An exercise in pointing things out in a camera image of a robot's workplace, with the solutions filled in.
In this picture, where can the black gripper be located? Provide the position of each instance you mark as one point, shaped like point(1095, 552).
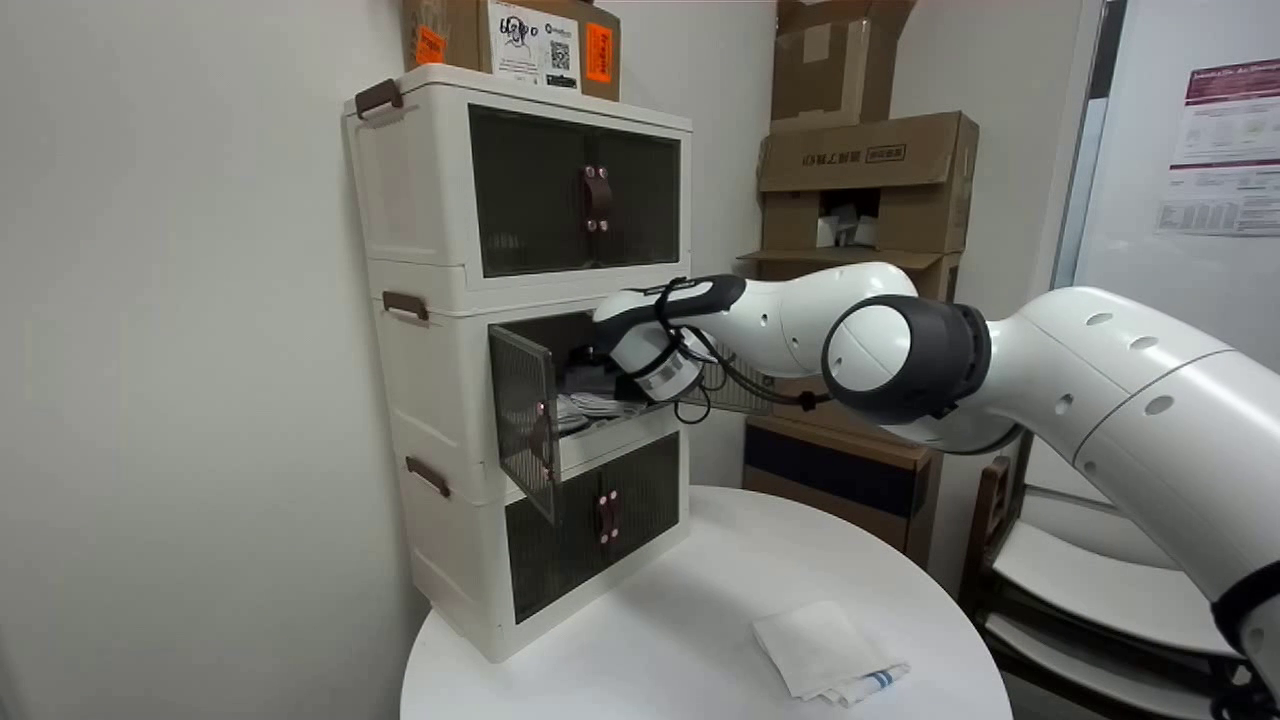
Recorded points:
point(632, 348)

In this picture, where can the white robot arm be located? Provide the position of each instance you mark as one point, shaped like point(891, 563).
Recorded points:
point(1166, 421)

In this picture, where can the cloths inside cabinet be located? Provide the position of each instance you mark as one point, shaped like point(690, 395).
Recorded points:
point(599, 406)

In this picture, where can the left middle cabinet door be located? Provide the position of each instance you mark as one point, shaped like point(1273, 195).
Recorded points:
point(526, 416)

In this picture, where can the white three-tier storage cabinet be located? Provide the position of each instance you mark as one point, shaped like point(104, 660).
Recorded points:
point(495, 223)

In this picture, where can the white cloth with blue stripes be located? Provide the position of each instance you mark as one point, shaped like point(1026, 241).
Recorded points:
point(825, 656)

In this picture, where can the stacked large cardboard boxes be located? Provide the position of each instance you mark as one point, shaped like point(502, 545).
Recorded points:
point(845, 182)

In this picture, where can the cardboard box with orange stickers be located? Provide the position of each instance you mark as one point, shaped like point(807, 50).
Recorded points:
point(568, 45)

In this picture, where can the white shelf rack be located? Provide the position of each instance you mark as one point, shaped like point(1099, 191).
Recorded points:
point(1077, 602)

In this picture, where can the paper notice on wall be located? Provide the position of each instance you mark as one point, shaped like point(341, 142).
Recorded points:
point(1225, 161)

